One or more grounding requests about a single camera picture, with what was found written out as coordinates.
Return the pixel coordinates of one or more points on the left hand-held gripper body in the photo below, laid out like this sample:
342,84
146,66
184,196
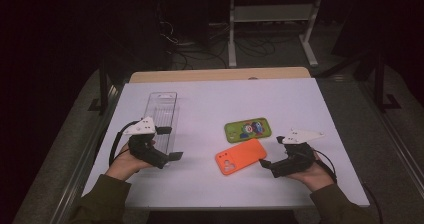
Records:
146,152

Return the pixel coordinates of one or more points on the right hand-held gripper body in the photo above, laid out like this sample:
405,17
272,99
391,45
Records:
295,159

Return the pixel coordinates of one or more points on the clear plastic rack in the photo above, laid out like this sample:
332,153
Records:
163,117

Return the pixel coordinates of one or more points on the orange phone case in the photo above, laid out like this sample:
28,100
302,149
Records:
240,156

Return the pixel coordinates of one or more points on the green printed phone case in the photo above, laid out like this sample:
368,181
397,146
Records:
247,130

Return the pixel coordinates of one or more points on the person's left hand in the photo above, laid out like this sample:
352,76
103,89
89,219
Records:
125,164

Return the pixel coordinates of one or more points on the person's right hand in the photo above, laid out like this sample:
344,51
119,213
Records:
315,177

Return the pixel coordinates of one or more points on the black metal stand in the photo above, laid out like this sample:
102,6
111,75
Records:
103,90
380,84

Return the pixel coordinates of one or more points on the metal floor rail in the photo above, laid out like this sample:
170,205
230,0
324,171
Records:
400,150
83,170

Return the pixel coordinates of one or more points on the white metal desk frame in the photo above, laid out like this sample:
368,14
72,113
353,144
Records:
273,14

